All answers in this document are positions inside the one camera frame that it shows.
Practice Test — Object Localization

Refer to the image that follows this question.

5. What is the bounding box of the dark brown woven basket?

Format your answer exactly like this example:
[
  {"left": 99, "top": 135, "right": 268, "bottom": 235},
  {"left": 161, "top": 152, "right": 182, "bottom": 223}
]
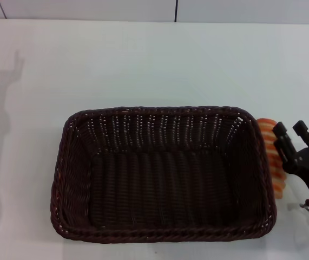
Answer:
[{"left": 50, "top": 105, "right": 278, "bottom": 242}]

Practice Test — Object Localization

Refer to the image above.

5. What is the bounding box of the orange striped bread loaf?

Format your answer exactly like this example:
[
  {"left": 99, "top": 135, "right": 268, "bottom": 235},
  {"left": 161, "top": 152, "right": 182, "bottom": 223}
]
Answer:
[{"left": 254, "top": 117, "right": 287, "bottom": 200}]

